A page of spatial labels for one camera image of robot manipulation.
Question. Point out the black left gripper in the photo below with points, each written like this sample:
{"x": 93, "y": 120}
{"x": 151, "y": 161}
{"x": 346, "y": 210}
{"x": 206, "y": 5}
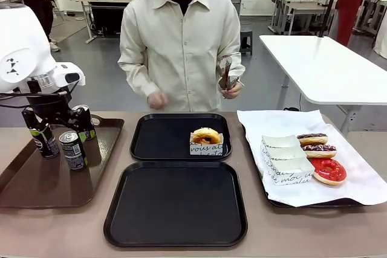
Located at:
{"x": 48, "y": 104}

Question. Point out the black green drink can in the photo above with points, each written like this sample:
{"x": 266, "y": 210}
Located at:
{"x": 81, "y": 107}
{"x": 74, "y": 155}
{"x": 48, "y": 147}

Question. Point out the chocolate glazed donut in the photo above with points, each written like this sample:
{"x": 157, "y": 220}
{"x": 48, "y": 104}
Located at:
{"x": 313, "y": 140}

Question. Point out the chocolate sprinkled donut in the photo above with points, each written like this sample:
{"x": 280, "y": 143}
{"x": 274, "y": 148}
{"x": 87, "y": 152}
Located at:
{"x": 319, "y": 150}

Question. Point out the red glazed donut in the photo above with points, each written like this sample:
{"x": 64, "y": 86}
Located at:
{"x": 338, "y": 174}

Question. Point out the person's right forearm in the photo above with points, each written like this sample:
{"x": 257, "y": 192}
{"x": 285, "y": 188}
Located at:
{"x": 133, "y": 76}

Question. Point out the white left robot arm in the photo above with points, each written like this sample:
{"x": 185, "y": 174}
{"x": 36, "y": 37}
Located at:
{"x": 21, "y": 43}

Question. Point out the person's left forearm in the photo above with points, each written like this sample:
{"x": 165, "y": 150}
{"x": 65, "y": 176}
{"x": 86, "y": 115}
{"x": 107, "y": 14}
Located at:
{"x": 237, "y": 67}

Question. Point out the person's right hand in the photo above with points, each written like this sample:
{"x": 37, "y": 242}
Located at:
{"x": 158, "y": 101}

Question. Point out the person's left hand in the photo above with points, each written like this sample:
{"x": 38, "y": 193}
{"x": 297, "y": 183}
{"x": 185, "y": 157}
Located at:
{"x": 232, "y": 93}

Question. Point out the brown plastic tray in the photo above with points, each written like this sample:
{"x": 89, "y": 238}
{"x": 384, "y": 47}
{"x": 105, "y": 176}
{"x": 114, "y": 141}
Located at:
{"x": 45, "y": 185}

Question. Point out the black square serving tray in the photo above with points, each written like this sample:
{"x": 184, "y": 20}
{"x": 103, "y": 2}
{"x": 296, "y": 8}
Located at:
{"x": 175, "y": 206}
{"x": 163, "y": 140}

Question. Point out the person in cream shirt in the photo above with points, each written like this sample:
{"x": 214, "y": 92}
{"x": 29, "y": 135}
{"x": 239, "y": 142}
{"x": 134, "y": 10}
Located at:
{"x": 181, "y": 58}

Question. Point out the plain glazed donut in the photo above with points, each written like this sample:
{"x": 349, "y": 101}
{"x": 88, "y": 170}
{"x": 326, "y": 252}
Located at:
{"x": 199, "y": 135}

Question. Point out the grey plastic stool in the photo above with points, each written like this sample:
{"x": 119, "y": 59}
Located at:
{"x": 246, "y": 42}

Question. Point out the black tray with white paper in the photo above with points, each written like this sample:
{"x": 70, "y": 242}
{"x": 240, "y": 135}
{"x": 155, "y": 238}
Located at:
{"x": 272, "y": 125}

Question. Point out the black paper-lined tray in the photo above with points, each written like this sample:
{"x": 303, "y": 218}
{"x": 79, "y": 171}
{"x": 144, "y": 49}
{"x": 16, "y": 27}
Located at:
{"x": 317, "y": 206}

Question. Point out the white table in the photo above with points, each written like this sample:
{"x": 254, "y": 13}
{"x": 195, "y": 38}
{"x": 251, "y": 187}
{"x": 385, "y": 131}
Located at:
{"x": 326, "y": 64}

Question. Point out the black stand pole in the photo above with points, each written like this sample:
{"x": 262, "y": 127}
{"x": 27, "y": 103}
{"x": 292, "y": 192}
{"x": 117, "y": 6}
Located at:
{"x": 329, "y": 1}

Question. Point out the person in red dress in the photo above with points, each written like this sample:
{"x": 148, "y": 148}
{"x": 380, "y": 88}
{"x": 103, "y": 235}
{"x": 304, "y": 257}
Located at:
{"x": 347, "y": 7}

